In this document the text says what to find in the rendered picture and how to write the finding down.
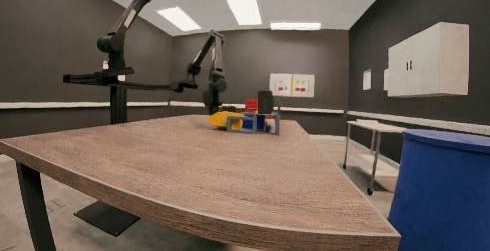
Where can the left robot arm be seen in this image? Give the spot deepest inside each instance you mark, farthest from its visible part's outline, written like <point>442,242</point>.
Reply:
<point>215,40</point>

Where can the yellow bin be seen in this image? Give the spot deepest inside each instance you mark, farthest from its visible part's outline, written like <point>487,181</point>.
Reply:
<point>217,119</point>

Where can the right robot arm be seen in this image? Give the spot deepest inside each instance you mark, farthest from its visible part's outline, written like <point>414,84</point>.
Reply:
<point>116,42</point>

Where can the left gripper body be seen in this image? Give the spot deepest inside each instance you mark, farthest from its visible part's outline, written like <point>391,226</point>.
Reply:
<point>219,104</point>

